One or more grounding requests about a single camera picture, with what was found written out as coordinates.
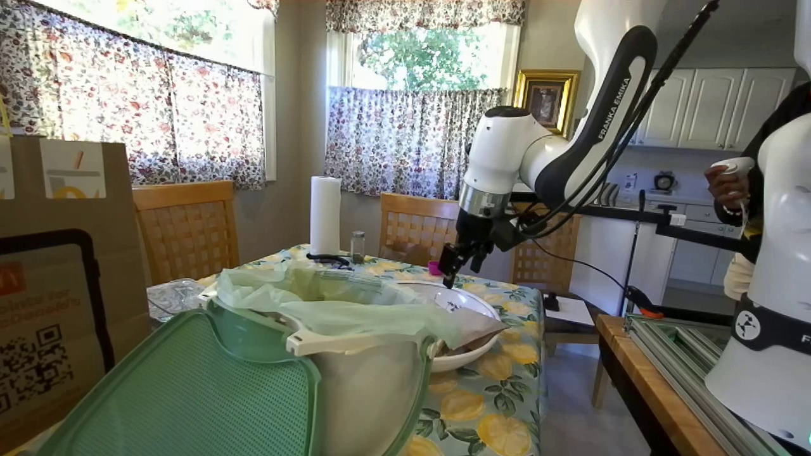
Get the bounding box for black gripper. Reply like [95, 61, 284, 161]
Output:
[436, 210, 511, 290]

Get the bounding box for pale green bin liner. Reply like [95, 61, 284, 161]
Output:
[209, 257, 464, 350]

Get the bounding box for white plastic bin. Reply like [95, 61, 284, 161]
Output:
[284, 326, 436, 456]

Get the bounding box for green ribbed bin lid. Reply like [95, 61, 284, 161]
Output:
[36, 303, 325, 456]

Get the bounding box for white bowl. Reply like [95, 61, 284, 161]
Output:
[421, 280, 507, 374]

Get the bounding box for small glass shaker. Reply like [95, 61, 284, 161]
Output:
[348, 228, 369, 264]

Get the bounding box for flat black object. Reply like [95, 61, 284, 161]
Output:
[304, 250, 354, 272]

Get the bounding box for lemon print tablecloth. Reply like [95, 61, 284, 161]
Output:
[268, 242, 548, 456]

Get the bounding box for white paper towel roll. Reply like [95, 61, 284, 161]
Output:
[306, 175, 344, 257]

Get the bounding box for narrow floral cafe curtain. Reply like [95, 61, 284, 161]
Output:
[322, 84, 510, 210]

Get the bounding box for dish rack with plates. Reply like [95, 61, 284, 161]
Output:
[593, 180, 626, 210]

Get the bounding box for thin black stand pole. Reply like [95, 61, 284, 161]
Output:
[617, 188, 649, 319]

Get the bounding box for gold framed picture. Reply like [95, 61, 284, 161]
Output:
[511, 67, 583, 141]

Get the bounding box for small round black clock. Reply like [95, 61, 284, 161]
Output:
[652, 170, 680, 196]

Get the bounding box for white base cabinets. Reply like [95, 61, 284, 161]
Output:
[667, 199, 751, 288]

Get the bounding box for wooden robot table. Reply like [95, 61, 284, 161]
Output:
[593, 310, 729, 456]

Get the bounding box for floral curtain valance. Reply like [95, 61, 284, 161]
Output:
[325, 0, 527, 34]

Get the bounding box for patterned clear plastic bag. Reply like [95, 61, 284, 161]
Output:
[145, 275, 213, 323]

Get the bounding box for brown cardboard box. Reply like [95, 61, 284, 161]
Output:
[0, 133, 157, 361]

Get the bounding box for wide floral cafe curtain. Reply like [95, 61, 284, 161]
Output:
[0, 0, 268, 193]

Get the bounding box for brown paper bag QR code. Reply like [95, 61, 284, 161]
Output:
[0, 224, 119, 454]

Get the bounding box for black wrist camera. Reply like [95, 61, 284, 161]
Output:
[491, 199, 544, 253]

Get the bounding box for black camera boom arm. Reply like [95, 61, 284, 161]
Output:
[505, 188, 745, 253]

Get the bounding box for black floor cable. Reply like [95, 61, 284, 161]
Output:
[527, 236, 737, 326]

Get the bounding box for aluminium rail base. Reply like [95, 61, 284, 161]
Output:
[629, 313, 792, 456]

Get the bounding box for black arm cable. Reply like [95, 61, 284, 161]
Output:
[505, 0, 724, 242]

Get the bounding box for white wall cabinets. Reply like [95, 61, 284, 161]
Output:
[631, 67, 800, 155]

